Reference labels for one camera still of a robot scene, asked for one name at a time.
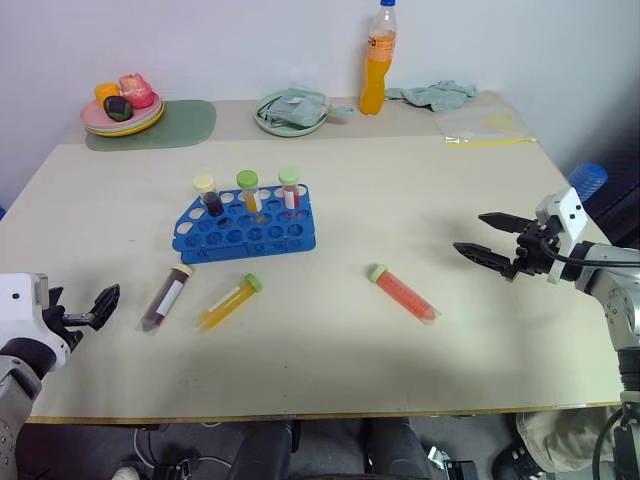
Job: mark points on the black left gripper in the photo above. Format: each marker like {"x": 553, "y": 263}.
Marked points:
{"x": 62, "y": 322}

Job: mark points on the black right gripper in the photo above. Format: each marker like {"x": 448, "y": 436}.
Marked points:
{"x": 535, "y": 252}

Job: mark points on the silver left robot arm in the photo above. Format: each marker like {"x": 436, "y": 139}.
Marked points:
{"x": 15, "y": 390}

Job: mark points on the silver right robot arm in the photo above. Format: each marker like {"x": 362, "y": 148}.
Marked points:
{"x": 622, "y": 310}

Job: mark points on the dark red tube, white label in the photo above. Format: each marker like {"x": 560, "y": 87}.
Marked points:
{"x": 162, "y": 302}

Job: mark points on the orange-red tube, green cap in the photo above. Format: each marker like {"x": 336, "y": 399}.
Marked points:
{"x": 407, "y": 297}

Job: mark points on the yellow liquid tube, green cap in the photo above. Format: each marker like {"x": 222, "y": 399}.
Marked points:
{"x": 227, "y": 306}

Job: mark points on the dark liquid tube, cream cap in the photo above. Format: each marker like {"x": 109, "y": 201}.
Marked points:
{"x": 213, "y": 201}

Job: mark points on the blue plastic test tube rack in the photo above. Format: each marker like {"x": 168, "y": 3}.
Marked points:
{"x": 235, "y": 239}

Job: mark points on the orange liquid tube, green cap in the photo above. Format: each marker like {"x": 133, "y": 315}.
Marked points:
{"x": 248, "y": 192}

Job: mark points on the red liquid tube, pale green cap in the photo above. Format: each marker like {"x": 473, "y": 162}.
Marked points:
{"x": 289, "y": 192}

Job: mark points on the blue ribbed plastic object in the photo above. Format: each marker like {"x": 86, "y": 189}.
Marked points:
{"x": 587, "y": 179}

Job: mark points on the clear zip plastic bag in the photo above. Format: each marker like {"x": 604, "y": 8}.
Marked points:
{"x": 480, "y": 127}

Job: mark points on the crumpled pale green cloth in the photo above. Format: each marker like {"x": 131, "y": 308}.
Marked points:
{"x": 437, "y": 96}

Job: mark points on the white shoe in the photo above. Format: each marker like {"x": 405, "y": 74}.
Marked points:
{"x": 127, "y": 472}

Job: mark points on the pink plate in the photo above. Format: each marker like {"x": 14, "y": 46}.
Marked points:
{"x": 92, "y": 116}

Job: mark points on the yellow plate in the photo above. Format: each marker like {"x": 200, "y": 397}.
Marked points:
{"x": 150, "y": 122}

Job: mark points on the dark green toy fruit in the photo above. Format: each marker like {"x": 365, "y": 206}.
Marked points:
{"x": 118, "y": 108}

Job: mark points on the orange soda plastic bottle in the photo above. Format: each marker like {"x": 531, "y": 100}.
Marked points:
{"x": 376, "y": 75}

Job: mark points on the green placemat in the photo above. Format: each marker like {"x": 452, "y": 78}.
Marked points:
{"x": 185, "y": 125}

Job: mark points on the orange toy fruit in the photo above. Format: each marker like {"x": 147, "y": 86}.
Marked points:
{"x": 106, "y": 92}

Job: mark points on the beige fabric bundle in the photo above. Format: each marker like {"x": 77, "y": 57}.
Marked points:
{"x": 560, "y": 440}

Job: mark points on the pink toy fruit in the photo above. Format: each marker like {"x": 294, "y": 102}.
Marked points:
{"x": 136, "y": 91}

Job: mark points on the dark rounded shape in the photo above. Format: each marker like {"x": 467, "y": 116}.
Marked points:
{"x": 262, "y": 450}
{"x": 397, "y": 447}

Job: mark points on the folded pale green pouch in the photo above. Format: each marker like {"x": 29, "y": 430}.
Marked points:
{"x": 297, "y": 111}

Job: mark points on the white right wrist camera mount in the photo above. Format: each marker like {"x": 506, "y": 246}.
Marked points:
{"x": 567, "y": 220}

